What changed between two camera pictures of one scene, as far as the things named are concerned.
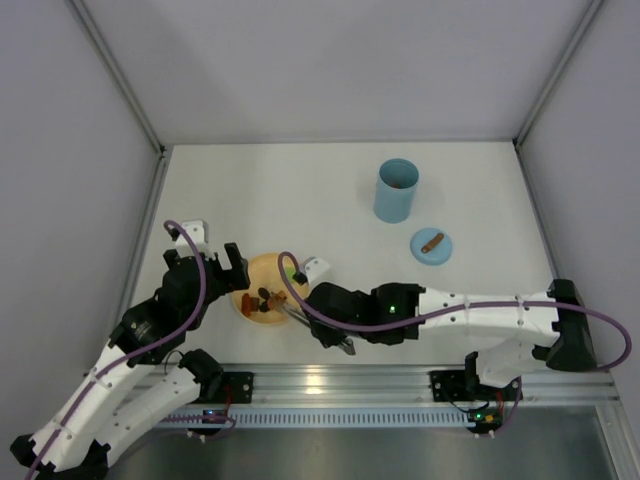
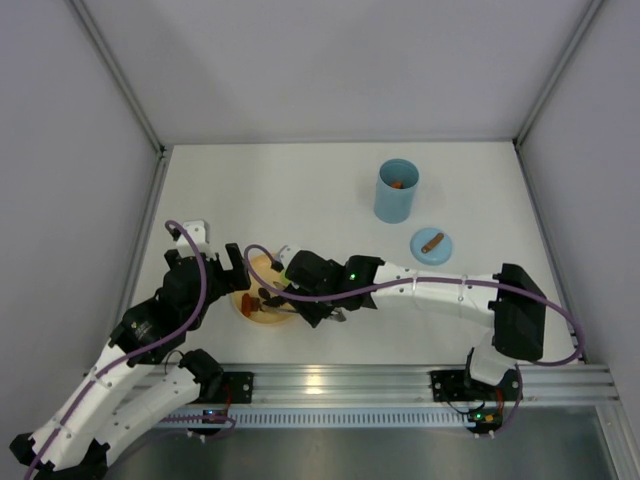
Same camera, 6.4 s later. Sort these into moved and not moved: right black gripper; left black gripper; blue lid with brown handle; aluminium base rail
Moved: right black gripper
Not moved: blue lid with brown handle; aluminium base rail; left black gripper
